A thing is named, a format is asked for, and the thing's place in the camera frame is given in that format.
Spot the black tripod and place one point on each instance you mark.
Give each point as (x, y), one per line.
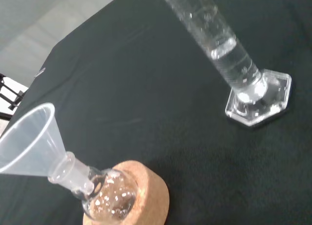
(9, 96)

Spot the black bench cloth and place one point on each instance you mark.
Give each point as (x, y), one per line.
(158, 100)

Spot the clear plastic funnel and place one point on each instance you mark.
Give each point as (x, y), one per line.
(29, 142)

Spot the round-bottom glass flask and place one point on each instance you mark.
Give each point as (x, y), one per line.
(109, 193)

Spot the grey cloth clip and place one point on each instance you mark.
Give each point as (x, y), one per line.
(40, 72)

